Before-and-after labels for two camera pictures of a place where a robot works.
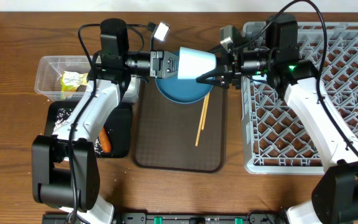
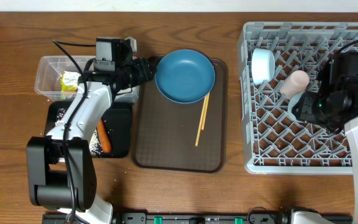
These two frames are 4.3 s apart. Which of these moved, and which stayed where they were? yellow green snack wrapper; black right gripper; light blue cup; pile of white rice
Moved: light blue cup; black right gripper
Stayed: yellow green snack wrapper; pile of white rice
